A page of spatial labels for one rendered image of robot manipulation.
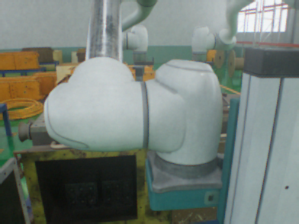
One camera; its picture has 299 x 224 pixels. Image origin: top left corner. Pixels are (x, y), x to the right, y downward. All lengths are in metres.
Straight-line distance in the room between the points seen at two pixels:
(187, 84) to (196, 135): 0.11
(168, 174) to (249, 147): 0.21
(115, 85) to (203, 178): 0.28
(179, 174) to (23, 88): 7.14
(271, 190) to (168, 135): 0.22
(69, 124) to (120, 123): 0.10
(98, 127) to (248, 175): 0.29
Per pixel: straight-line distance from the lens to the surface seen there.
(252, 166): 0.46
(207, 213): 1.67
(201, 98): 0.49
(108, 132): 0.48
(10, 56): 10.41
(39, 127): 1.40
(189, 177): 0.55
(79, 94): 0.49
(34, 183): 1.47
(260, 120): 0.43
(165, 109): 0.48
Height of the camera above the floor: 1.80
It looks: 18 degrees down
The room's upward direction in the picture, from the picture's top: straight up
